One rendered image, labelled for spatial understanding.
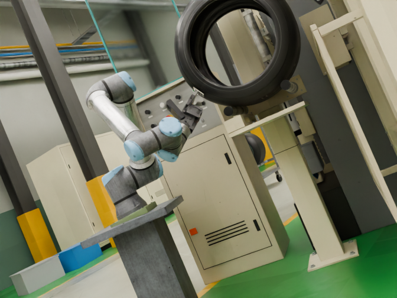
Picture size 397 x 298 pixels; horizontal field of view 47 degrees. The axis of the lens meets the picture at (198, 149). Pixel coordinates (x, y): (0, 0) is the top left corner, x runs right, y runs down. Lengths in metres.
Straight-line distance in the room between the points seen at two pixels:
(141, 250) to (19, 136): 8.50
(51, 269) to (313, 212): 5.33
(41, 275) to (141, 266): 4.68
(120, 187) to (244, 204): 0.77
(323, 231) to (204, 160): 0.86
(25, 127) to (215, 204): 8.50
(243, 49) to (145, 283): 1.37
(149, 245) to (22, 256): 7.72
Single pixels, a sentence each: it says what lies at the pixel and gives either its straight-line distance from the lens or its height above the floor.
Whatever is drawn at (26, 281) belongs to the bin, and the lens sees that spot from 7.12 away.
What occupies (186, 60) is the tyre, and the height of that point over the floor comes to 1.19.
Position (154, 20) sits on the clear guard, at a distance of 3.03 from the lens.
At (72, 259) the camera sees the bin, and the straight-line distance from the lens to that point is 7.38.
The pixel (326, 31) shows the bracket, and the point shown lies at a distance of 1.58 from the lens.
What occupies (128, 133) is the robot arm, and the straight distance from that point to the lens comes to 1.85.
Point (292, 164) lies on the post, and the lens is 2.44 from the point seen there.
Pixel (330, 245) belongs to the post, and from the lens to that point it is 2.52.
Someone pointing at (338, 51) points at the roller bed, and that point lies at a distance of 2.36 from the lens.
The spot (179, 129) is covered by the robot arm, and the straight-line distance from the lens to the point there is 1.80.
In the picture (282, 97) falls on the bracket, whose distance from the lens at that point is 2.40.
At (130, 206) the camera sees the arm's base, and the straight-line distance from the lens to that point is 2.59.
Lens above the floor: 0.73
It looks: 2 degrees up
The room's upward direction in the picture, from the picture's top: 23 degrees counter-clockwise
